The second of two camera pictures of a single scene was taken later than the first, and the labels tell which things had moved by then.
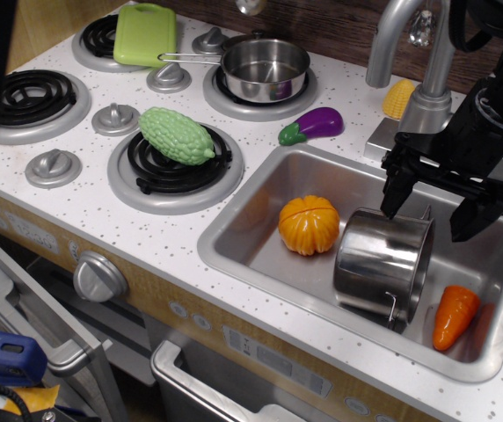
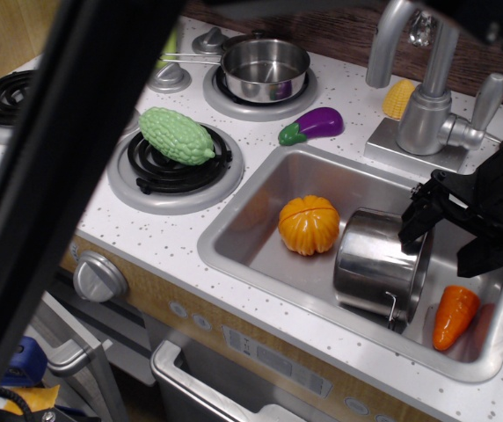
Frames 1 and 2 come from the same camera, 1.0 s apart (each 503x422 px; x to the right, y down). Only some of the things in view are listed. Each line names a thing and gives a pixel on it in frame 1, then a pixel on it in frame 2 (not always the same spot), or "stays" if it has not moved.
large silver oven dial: [98, 279] stays
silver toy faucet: [430, 109] stays
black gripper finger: [470, 216] -> [485, 253]
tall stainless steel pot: [381, 263] stays
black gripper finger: [397, 188] -> [417, 221]
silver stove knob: [171, 77] stays
